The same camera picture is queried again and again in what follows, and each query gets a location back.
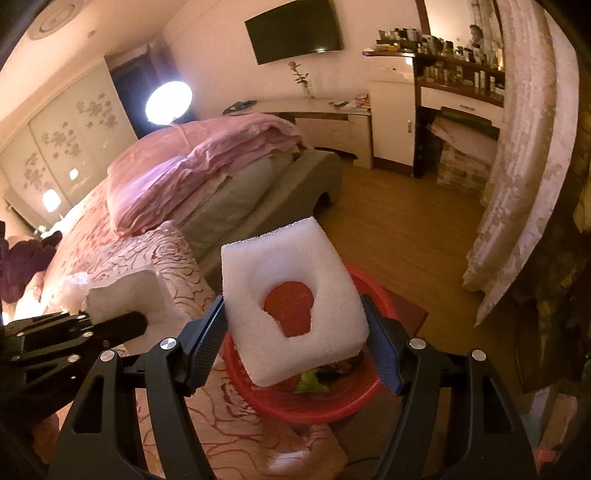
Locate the purple cloth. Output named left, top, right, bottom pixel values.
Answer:
left=0, top=231, right=63, bottom=303

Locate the row of cosmetic bottles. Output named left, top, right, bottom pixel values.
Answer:
left=376, top=25, right=506, bottom=100

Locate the red plastic basket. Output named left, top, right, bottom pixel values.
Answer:
left=223, top=264, right=398, bottom=425

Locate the dark floral curtain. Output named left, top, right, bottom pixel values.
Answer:
left=508, top=152, right=591, bottom=395

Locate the wall mirror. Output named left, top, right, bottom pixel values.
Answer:
left=416, top=0, right=502, bottom=49

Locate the white cabinet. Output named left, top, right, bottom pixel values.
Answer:
left=369, top=51, right=421, bottom=178

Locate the small desk clutter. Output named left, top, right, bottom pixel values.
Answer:
left=332, top=93, right=372, bottom=112

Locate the small white foam piece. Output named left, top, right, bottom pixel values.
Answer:
left=85, top=270, right=185, bottom=344

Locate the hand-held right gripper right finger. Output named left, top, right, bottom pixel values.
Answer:
left=360, top=293, right=539, bottom=480

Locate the rose in glass vase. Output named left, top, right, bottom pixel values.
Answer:
left=288, top=60, right=315, bottom=100

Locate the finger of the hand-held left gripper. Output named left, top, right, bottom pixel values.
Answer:
left=9, top=345, right=105, bottom=385
left=4, top=311, right=149, bottom=347

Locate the white foam block with cutout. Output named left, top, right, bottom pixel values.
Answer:
left=221, top=216, right=370, bottom=387

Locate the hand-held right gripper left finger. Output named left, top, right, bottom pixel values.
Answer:
left=60, top=295, right=230, bottom=480

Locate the pink folded quilt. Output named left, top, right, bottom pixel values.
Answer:
left=107, top=113, right=308, bottom=236

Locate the grey upholstered bed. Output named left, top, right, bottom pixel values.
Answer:
left=178, top=150, right=345, bottom=287

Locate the black wall television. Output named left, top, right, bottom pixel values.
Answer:
left=245, top=0, right=345, bottom=65

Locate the white lace curtain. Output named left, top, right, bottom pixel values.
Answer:
left=462, top=0, right=580, bottom=328

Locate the green wrapper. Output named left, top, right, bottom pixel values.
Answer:
left=295, top=369, right=331, bottom=396

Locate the checkered storage box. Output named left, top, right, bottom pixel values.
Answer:
left=436, top=138, right=493, bottom=191

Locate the dark wooden door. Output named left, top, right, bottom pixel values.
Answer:
left=105, top=44, right=178, bottom=139

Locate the dark wooden dressing table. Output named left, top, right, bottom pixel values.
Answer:
left=413, top=51, right=506, bottom=178

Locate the white curved desk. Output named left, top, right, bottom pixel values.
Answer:
left=222, top=97, right=375, bottom=169

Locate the rose patterned pillow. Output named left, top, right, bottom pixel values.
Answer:
left=88, top=220, right=218, bottom=333

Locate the round glowing lamp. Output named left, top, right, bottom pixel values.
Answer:
left=145, top=80, right=193, bottom=124

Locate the red floor mat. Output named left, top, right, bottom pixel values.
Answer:
left=344, top=263, right=428, bottom=344

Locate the flower patterned wardrobe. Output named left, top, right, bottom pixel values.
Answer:
left=0, top=62, right=139, bottom=227

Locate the pink cloth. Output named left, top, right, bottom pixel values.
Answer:
left=428, top=115, right=498, bottom=163

